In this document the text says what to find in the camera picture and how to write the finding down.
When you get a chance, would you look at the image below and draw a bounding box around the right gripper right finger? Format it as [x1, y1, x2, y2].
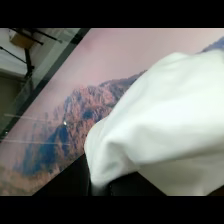
[109, 171, 167, 197]

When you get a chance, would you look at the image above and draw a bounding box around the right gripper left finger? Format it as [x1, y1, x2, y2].
[32, 154, 92, 197]

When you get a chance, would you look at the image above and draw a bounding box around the white T-shirt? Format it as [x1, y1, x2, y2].
[83, 49, 224, 197]

